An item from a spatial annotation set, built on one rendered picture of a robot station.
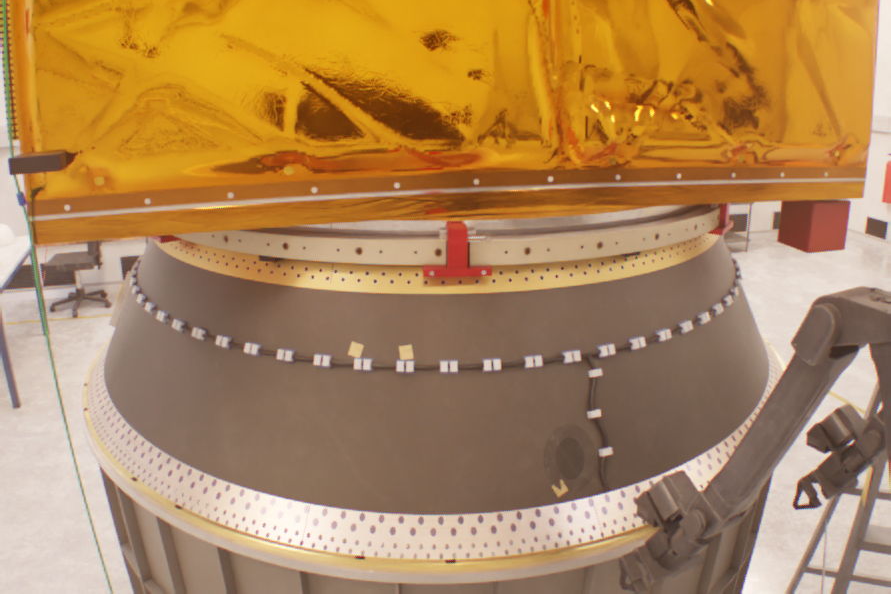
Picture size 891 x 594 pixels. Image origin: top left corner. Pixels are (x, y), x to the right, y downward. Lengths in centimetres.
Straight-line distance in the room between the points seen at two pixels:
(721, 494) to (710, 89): 87
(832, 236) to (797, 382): 113
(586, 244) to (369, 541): 70
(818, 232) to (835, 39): 51
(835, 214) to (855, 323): 119
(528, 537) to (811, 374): 68
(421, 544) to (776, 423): 70
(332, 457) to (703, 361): 84
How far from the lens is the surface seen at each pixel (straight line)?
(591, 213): 141
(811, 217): 189
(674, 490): 109
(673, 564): 115
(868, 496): 196
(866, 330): 77
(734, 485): 98
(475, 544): 132
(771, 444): 92
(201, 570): 165
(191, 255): 163
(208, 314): 153
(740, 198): 166
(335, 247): 132
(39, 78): 130
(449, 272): 127
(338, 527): 134
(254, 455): 142
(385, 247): 129
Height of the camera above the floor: 203
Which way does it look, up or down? 16 degrees down
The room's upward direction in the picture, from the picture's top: straight up
